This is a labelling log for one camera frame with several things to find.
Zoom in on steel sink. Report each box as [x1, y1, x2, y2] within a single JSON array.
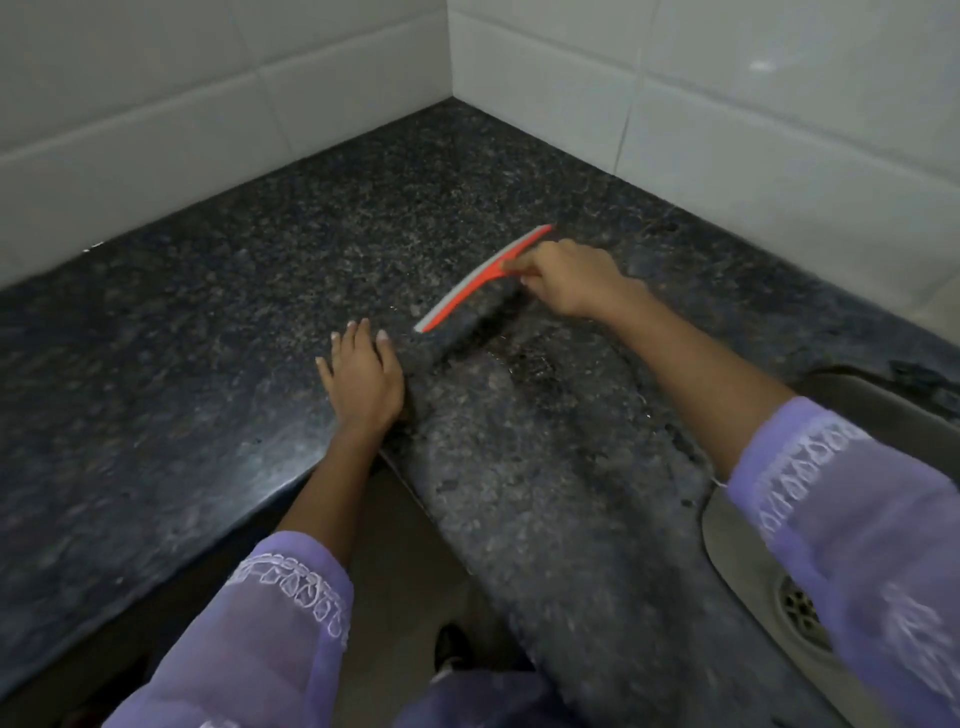
[[699, 366, 960, 728]]

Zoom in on person's left hand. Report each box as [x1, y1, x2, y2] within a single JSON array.
[[315, 318, 408, 439]]

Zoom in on person's left purple embroidered sleeve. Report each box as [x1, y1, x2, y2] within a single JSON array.
[[99, 530, 355, 728]]

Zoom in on person's left forearm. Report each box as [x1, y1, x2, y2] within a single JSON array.
[[276, 424, 385, 565]]

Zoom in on red squeegee with grey blade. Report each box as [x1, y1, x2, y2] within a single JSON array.
[[413, 223, 557, 336]]

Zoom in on person's right hand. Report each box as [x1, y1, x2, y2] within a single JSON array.
[[501, 239, 651, 321]]

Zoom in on metal sink drain strainer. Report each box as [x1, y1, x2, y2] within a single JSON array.
[[775, 573, 835, 655]]

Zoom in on person's right forearm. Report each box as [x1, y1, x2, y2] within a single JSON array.
[[609, 283, 798, 481]]

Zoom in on person's purple embroidered sleeve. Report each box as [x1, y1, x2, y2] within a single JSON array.
[[99, 530, 355, 728], [726, 395, 960, 728]]

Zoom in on person's right purple embroidered sleeve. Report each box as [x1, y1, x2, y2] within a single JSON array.
[[726, 395, 960, 728]]

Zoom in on black shoe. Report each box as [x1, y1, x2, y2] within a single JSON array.
[[432, 621, 475, 678]]

